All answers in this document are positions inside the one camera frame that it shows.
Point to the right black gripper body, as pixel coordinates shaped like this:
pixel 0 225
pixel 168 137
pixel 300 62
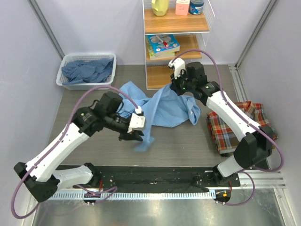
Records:
pixel 182 85

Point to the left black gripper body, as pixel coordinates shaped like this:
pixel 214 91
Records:
pixel 119 125

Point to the light blue long sleeve shirt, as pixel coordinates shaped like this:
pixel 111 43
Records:
pixel 164 109

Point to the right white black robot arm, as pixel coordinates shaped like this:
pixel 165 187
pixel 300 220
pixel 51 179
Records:
pixel 254 140

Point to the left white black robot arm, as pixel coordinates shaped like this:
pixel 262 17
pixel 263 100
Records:
pixel 40 175

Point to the green book underneath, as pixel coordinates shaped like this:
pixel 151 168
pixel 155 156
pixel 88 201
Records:
pixel 152 55

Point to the red white marker pen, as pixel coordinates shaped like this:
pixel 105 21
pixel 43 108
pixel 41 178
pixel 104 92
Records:
pixel 163 42

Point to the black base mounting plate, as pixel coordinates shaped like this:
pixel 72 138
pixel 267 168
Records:
pixel 157 180

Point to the white plastic basket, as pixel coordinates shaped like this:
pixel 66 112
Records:
pixel 60 79

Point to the dark blue checked shirt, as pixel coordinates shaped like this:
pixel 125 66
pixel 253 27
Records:
pixel 95 71

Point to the red plaid folded shirt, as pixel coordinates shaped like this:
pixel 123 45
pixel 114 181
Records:
pixel 227 130

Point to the pink box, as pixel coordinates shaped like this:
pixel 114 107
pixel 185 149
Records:
pixel 182 7

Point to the blue tin can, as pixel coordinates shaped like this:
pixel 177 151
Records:
pixel 196 7

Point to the yellow bottle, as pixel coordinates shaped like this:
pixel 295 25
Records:
pixel 160 7

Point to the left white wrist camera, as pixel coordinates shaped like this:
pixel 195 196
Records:
pixel 137 120

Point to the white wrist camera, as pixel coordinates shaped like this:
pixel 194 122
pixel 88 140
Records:
pixel 137 120
pixel 179 67

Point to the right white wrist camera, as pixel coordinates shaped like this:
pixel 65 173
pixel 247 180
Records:
pixel 179 67

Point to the white wire wooden shelf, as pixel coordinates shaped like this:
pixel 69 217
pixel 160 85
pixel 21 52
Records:
pixel 171 28

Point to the white slotted cable duct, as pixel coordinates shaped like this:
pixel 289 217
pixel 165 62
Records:
pixel 82 195

